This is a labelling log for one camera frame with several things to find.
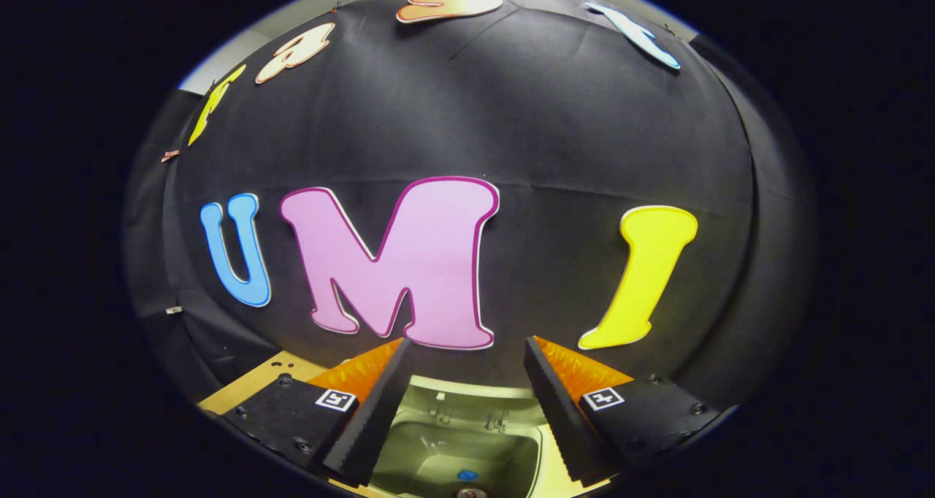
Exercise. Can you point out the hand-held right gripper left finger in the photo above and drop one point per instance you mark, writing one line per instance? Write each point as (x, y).
(380, 418)

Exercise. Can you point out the black backdrop cloth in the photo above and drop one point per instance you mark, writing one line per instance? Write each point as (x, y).
(548, 118)

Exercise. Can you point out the copper cloth clip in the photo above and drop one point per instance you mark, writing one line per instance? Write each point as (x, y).
(170, 155)

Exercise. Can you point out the blue pop can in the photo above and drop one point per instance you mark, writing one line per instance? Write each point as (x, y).
(467, 474)

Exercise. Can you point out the green desktop garbage bin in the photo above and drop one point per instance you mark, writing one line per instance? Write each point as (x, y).
(431, 458)

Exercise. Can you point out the wooden desktop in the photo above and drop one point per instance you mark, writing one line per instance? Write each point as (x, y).
(248, 388)

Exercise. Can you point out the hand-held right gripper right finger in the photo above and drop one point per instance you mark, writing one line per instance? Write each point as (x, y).
(566, 425)

